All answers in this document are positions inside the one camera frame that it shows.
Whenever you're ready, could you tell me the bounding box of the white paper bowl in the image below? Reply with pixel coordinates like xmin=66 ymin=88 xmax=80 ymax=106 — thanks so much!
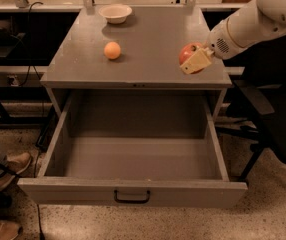
xmin=99 ymin=4 xmax=132 ymax=24

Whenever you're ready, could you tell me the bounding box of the black office chair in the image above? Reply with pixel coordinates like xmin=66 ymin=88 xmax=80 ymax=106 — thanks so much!
xmin=217 ymin=36 xmax=286 ymax=181

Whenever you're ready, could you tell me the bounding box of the tan shoe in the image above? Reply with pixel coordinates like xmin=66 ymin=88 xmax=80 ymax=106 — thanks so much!
xmin=0 ymin=220 xmax=22 ymax=240
xmin=0 ymin=152 xmax=32 ymax=191

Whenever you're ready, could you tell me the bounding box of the wall power outlet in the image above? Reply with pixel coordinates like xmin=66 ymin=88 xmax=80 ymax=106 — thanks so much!
xmin=7 ymin=75 xmax=20 ymax=87

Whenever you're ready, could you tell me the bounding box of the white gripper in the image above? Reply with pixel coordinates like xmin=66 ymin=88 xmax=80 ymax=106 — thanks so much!
xmin=180 ymin=20 xmax=242 ymax=74

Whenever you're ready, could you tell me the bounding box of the tan shoe upper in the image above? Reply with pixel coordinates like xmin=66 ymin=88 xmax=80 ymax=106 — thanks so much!
xmin=0 ymin=152 xmax=32 ymax=191

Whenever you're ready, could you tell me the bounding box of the red apple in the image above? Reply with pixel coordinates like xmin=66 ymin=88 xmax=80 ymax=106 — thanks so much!
xmin=179 ymin=43 xmax=201 ymax=65

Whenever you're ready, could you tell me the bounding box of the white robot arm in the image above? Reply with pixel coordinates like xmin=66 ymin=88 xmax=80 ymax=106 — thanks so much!
xmin=179 ymin=0 xmax=286 ymax=74

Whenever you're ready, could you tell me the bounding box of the black power cable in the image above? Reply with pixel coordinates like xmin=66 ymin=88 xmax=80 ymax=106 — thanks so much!
xmin=9 ymin=1 xmax=45 ymax=88

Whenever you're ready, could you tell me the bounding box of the grey metal cabinet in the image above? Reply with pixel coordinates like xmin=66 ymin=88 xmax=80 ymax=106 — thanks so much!
xmin=41 ymin=6 xmax=231 ymax=113

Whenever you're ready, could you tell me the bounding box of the orange fruit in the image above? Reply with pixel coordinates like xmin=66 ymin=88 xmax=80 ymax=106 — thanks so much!
xmin=104 ymin=42 xmax=121 ymax=60

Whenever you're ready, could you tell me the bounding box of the tan shoe lower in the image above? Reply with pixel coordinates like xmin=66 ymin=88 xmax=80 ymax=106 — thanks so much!
xmin=0 ymin=220 xmax=22 ymax=240

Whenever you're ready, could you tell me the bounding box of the open grey top drawer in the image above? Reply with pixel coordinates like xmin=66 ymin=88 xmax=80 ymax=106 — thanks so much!
xmin=19 ymin=90 xmax=247 ymax=208

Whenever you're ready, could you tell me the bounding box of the black drawer handle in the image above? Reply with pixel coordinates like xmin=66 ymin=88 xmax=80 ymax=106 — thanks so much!
xmin=114 ymin=190 xmax=150 ymax=204

